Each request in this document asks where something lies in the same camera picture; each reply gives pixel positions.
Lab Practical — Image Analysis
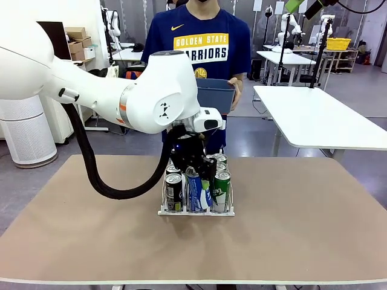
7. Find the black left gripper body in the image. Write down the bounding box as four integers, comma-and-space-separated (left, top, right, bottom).
170, 129, 207, 170

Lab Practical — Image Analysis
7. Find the blue beverage can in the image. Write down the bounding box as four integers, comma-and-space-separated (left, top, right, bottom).
184, 166, 214, 214

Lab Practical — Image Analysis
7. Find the blue plastic bin orange handle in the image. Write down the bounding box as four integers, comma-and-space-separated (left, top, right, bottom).
195, 77, 237, 115

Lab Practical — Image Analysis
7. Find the white can dispenser rack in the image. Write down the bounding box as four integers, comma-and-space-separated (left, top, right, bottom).
157, 144, 236, 218

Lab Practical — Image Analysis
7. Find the person's left hand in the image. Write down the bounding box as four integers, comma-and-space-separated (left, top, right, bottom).
227, 77, 244, 112

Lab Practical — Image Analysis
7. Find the yellow plastic crate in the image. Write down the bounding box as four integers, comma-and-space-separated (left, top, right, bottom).
325, 37, 352, 51

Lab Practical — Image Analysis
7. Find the black pole stand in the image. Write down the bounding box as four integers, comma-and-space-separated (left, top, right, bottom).
273, 13, 293, 82

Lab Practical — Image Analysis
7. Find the black tripod stand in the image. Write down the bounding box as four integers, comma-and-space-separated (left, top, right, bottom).
301, 18, 332, 89

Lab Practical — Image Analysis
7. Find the white background table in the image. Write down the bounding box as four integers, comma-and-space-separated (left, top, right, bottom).
256, 50, 317, 85
111, 48, 145, 69

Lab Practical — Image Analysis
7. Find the low wooden shelf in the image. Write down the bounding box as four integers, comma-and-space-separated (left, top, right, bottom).
322, 50, 359, 75

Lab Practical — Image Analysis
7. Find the red background object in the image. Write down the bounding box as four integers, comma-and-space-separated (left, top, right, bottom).
356, 50, 372, 66

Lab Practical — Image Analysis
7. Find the person in navy blue shirt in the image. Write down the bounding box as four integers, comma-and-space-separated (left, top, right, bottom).
140, 0, 252, 158

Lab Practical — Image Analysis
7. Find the small white side table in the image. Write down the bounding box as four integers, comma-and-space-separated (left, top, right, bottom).
79, 105, 122, 134

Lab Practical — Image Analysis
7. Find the large white table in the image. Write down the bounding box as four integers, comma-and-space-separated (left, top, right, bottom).
253, 85, 387, 161

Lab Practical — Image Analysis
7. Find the white cylindrical air purifier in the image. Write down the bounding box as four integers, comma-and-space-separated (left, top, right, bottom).
0, 95, 58, 169

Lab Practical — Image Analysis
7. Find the black computer monitor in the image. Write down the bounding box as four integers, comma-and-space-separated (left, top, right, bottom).
36, 21, 73, 61

